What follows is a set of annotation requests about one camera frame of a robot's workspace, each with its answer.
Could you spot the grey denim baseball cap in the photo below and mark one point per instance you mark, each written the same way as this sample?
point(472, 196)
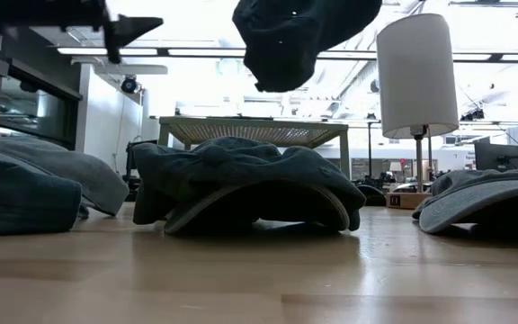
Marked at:
point(97, 180)
point(466, 198)

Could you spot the ceiling track fixture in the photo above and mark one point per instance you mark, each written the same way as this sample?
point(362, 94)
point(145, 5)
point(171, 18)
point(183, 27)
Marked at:
point(488, 3)

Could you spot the small background table lamp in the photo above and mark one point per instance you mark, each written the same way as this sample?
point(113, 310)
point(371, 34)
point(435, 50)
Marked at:
point(395, 166)

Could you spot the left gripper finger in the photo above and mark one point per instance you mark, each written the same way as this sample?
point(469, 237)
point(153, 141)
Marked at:
point(137, 28)

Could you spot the thin black pole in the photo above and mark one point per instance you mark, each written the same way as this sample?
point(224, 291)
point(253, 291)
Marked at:
point(369, 148)

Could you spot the black ceiling spotlights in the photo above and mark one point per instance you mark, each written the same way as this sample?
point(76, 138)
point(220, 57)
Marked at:
point(472, 115)

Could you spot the dark glass-front cabinet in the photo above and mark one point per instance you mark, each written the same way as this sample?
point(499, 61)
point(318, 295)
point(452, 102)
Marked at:
point(38, 76)

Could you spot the black round ceiling camera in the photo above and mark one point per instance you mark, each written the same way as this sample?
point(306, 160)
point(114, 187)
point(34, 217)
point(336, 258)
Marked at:
point(128, 84)

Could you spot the dark domed chair back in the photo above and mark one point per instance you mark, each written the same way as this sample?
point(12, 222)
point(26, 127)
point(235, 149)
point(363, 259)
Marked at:
point(371, 193)

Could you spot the blue denim baseball cap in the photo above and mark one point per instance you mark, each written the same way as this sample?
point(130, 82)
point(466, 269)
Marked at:
point(286, 45)
point(241, 166)
point(16, 202)

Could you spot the pale green perforated metal shelf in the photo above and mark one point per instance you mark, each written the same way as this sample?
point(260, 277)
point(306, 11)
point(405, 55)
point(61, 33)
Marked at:
point(259, 132)

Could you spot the white lamp with wooden base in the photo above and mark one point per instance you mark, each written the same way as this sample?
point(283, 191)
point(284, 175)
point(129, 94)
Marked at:
point(416, 76)

